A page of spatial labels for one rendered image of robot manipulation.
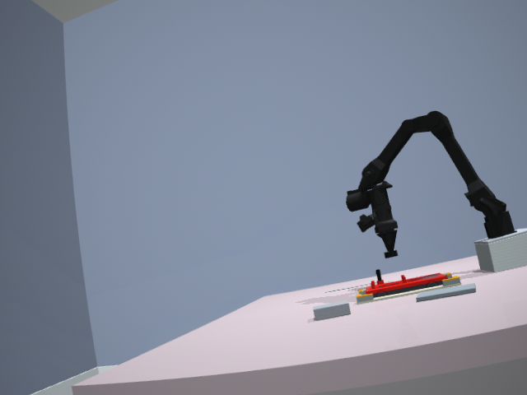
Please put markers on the black tyre with white rim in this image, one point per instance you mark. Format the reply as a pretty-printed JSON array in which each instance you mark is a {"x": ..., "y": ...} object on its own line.
[{"x": 387, "y": 255}]

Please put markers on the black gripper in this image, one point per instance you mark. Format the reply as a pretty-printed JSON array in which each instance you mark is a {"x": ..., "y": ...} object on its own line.
[{"x": 386, "y": 225}]

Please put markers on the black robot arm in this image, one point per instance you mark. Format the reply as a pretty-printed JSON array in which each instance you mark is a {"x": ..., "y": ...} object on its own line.
[{"x": 497, "y": 219}]

